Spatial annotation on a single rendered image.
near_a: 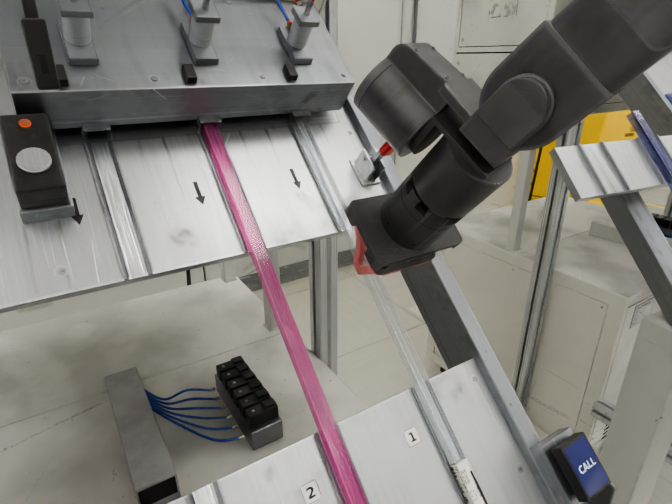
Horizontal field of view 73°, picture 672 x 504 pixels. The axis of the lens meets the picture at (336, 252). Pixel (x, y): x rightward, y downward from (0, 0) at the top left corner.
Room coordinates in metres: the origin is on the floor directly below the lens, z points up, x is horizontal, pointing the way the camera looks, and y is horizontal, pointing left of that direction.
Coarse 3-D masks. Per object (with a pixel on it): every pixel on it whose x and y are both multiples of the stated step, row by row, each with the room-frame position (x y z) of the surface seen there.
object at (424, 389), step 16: (304, 128) 0.55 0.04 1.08; (304, 144) 0.54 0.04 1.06; (320, 160) 0.52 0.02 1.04; (320, 176) 0.51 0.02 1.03; (336, 192) 0.50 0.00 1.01; (336, 208) 0.48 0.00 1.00; (352, 240) 0.46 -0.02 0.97; (384, 288) 0.43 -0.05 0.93; (384, 304) 0.41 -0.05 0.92; (384, 320) 0.41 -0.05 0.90; (400, 320) 0.40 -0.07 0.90; (400, 336) 0.39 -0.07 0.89; (400, 352) 0.38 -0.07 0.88; (416, 368) 0.37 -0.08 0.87; (416, 384) 0.36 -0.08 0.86; (432, 400) 0.35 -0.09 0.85; (432, 416) 0.34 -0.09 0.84; (448, 432) 0.33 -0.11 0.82; (448, 448) 0.32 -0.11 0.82
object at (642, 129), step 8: (632, 112) 0.63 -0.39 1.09; (632, 120) 0.63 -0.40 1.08; (640, 120) 0.62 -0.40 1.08; (640, 128) 0.61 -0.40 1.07; (648, 128) 0.61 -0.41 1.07; (640, 136) 0.61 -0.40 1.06; (648, 136) 0.60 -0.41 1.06; (648, 144) 0.60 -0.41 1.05; (656, 144) 0.60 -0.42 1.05; (648, 152) 0.60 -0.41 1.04; (656, 152) 0.59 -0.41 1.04; (664, 152) 0.59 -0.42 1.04; (656, 160) 0.59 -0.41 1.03; (664, 160) 0.58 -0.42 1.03; (664, 168) 0.58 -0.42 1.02; (664, 176) 0.57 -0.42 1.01
